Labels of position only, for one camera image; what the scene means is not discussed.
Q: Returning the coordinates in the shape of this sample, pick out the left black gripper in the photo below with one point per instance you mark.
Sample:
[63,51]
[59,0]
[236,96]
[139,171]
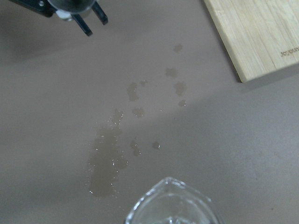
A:
[44,8]

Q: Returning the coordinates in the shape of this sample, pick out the steel measuring jigger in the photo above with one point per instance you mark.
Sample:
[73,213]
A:
[65,9]

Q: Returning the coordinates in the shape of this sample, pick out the clear glass cup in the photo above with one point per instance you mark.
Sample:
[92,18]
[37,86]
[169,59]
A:
[172,201]

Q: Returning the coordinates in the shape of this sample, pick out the brown table mat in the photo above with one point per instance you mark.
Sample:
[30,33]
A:
[89,124]

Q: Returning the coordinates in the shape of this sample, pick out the wooden cutting board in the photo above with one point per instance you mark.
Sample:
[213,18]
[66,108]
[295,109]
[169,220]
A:
[260,36]

